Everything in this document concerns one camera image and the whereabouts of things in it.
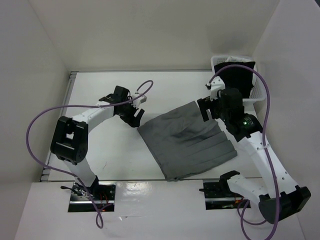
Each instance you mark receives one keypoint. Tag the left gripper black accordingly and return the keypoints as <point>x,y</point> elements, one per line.
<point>134,122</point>

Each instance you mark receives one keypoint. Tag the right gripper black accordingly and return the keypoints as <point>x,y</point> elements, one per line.
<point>205,103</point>

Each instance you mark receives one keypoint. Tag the grey pleated skirt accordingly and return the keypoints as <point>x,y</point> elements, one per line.
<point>184,145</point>

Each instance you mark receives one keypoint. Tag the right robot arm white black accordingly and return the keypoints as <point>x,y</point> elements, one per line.
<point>281,196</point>

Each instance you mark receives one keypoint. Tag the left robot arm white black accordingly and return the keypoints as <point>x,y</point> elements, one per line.
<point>71,136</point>

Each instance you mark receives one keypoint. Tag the black skirt in basket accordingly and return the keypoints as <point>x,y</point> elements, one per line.
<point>236,77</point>

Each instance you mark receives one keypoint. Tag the white plastic basket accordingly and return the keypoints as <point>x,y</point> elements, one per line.
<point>257,93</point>

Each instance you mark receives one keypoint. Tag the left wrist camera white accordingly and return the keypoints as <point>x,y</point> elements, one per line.
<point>138,99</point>

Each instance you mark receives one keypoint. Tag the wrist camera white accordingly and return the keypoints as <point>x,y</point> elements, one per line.
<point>214,87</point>
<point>138,99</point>

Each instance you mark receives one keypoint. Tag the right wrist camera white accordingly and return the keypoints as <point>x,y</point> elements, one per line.
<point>214,87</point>

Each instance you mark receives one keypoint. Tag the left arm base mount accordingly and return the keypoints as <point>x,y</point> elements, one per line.
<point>104,198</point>

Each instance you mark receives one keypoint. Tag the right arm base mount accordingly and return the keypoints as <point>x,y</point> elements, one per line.
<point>215,198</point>

